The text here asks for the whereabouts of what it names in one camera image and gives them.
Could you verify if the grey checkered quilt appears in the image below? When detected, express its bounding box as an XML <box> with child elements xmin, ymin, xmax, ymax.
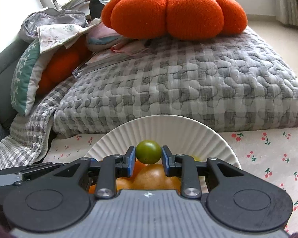
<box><xmin>0</xmin><ymin>27</ymin><xmax>298</xmax><ymax>170</ymax></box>

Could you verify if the green tomato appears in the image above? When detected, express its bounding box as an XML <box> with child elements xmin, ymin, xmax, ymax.
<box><xmin>135</xmin><ymin>140</ymin><xmax>162</xmax><ymax>164</ymax></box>

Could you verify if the green patterned pillow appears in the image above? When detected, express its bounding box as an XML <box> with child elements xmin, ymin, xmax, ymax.
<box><xmin>11</xmin><ymin>38</ymin><xmax>53</xmax><ymax>116</ymax></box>

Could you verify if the orange pumpkin cushion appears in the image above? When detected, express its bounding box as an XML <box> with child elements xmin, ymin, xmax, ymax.
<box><xmin>101</xmin><ymin>0</ymin><xmax>248</xmax><ymax>40</ymax></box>

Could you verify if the white ribbed plate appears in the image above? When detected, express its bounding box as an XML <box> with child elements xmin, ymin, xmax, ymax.
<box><xmin>85</xmin><ymin>115</ymin><xmax>241</xmax><ymax>168</ymax></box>

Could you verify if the folded pink cloth stack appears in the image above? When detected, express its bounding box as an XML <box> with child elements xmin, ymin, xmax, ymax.
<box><xmin>86</xmin><ymin>23</ymin><xmax>152</xmax><ymax>56</ymax></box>

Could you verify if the green sofa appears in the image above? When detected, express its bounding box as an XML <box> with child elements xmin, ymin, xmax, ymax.
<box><xmin>0</xmin><ymin>38</ymin><xmax>29</xmax><ymax>141</ymax></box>

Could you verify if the large yellow tomato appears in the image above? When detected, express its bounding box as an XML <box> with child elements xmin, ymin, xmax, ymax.
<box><xmin>133</xmin><ymin>164</ymin><xmax>181</xmax><ymax>192</ymax></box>

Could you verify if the orange mandarin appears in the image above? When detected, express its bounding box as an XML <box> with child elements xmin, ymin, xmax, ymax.
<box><xmin>116</xmin><ymin>177</ymin><xmax>133</xmax><ymax>191</ymax></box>

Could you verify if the floral beige cloth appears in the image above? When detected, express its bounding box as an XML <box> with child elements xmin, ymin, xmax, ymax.
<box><xmin>37</xmin><ymin>18</ymin><xmax>101</xmax><ymax>54</ymax></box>

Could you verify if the cherry print cloth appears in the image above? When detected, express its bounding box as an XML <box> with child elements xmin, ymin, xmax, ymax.
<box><xmin>43</xmin><ymin>128</ymin><xmax>298</xmax><ymax>234</ymax></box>

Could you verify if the orange cherry tomato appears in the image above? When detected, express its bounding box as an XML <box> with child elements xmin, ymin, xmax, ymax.
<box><xmin>131</xmin><ymin>160</ymin><xmax>146</xmax><ymax>179</ymax></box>

